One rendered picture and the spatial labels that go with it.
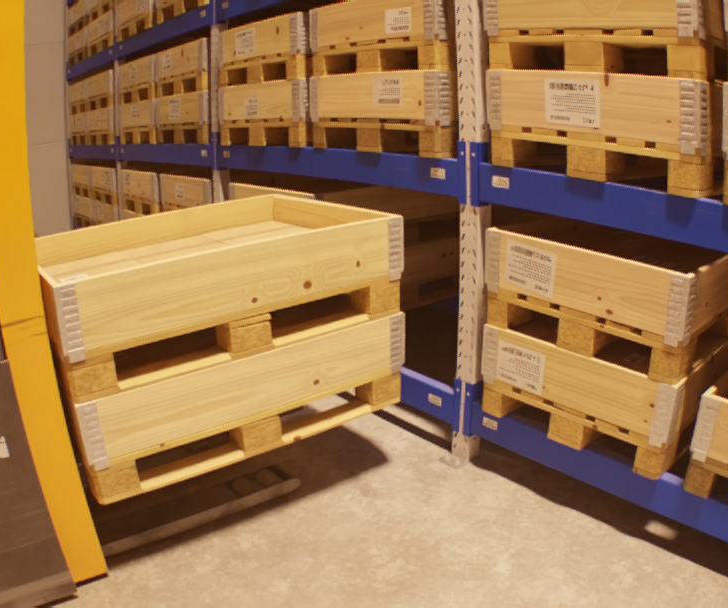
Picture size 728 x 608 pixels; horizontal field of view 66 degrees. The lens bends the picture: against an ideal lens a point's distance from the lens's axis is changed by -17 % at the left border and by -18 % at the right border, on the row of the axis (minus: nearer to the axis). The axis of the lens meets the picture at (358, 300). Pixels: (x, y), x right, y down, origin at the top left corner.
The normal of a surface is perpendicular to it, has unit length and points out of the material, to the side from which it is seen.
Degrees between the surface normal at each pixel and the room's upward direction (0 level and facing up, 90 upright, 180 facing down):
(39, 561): 90
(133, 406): 90
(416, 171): 90
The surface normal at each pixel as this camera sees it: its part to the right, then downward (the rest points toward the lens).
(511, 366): -0.77, 0.21
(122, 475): 0.64, 0.22
